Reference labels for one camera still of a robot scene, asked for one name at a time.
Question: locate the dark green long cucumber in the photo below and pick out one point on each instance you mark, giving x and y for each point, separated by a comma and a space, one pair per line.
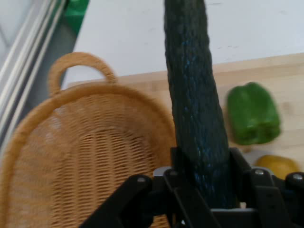
190, 83

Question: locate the yellow bell pepper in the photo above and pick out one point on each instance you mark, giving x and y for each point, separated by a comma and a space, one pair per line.
278, 165

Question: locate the green bell pepper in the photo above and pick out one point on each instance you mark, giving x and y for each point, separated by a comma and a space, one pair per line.
254, 114

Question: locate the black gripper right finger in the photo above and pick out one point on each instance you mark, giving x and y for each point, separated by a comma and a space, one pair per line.
268, 199

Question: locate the green plastic object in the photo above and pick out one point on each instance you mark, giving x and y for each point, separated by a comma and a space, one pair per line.
76, 14

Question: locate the light wooden cutting board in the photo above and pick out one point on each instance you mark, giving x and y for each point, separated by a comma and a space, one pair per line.
256, 71

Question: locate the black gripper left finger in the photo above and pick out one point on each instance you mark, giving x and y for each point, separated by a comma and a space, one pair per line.
140, 204

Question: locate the white rail frame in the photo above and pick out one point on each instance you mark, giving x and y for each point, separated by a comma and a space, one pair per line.
26, 57

